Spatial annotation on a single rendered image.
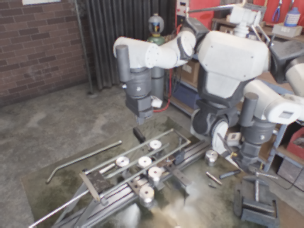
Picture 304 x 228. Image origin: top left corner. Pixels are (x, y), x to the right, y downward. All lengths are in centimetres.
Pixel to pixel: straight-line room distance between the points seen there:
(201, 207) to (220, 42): 65
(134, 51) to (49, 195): 65
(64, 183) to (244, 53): 89
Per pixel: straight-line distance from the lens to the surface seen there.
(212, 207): 93
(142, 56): 62
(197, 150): 107
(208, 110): 111
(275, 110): 65
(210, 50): 103
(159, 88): 278
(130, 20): 329
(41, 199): 102
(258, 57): 103
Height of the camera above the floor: 164
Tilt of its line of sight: 35 degrees down
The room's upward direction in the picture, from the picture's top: straight up
